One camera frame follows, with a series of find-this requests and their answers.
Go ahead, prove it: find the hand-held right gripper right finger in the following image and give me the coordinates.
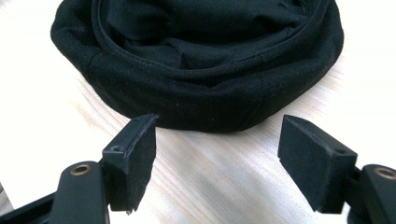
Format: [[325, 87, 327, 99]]
[[277, 114, 359, 215]]

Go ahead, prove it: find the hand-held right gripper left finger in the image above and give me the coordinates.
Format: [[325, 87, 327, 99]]
[[101, 113, 160, 216]]

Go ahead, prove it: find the black fabric hat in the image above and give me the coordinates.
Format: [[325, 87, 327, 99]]
[[49, 0, 345, 134]]

